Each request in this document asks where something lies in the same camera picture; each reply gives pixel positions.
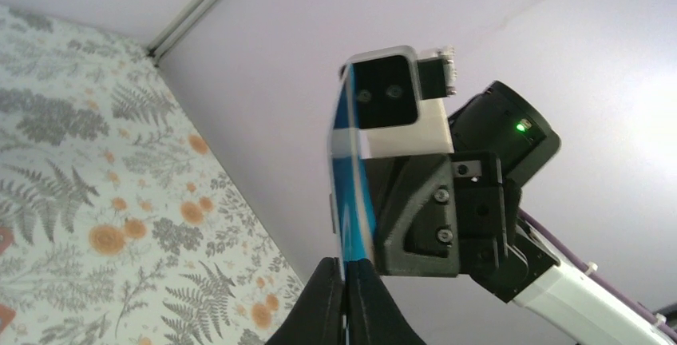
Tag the floral patterned table mat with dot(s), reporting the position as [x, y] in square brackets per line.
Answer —
[118, 224]

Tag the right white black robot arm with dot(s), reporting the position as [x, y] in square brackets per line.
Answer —
[573, 298]

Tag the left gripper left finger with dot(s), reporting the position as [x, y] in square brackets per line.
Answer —
[316, 318]

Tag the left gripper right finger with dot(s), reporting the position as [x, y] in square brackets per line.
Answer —
[373, 317]

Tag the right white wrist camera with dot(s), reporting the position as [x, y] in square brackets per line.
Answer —
[391, 103]

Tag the aluminium rail frame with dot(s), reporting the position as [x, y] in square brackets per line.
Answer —
[178, 29]

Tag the blue striped card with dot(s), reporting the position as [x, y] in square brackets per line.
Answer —
[351, 205]

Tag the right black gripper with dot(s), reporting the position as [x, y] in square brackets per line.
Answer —
[500, 143]

